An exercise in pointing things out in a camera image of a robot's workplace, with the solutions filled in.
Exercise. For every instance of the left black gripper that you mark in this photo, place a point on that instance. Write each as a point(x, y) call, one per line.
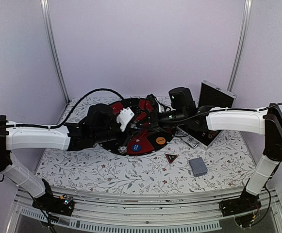
point(130, 130)

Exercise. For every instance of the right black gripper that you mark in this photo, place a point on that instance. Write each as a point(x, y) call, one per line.
point(153, 118)

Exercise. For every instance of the orange big blind button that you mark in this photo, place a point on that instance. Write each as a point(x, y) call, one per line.
point(160, 140)

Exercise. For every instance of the blue small blind button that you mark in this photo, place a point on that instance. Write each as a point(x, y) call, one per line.
point(135, 147)

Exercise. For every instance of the blue ten poker chip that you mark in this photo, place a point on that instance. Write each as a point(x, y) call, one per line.
point(122, 149)

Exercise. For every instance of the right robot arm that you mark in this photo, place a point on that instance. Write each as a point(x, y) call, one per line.
point(263, 121)

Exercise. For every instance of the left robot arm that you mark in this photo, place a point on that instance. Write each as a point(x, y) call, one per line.
point(100, 125)

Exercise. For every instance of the round red black poker mat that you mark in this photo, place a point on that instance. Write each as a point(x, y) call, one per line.
point(146, 138)

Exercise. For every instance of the black triangular all-in marker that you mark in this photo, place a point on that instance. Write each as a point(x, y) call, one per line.
point(171, 157)

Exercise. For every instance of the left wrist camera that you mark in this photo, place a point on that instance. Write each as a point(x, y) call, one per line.
point(124, 117)

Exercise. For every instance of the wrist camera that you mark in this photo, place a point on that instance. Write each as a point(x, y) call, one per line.
point(151, 104)
point(124, 117)

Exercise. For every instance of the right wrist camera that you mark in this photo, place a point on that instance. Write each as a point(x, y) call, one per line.
point(151, 104)

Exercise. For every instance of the aluminium front rail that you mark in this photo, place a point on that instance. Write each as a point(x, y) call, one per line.
point(96, 212)

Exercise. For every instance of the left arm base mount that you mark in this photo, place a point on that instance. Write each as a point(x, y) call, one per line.
point(63, 205)

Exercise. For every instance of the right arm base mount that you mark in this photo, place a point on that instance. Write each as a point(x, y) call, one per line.
point(246, 202)

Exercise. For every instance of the right aluminium frame post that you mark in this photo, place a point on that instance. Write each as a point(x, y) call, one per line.
point(241, 42)

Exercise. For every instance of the aluminium frame post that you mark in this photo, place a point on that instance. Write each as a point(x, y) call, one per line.
point(53, 50)
point(241, 42)

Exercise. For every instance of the left aluminium frame post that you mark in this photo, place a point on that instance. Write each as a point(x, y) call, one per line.
point(53, 50)

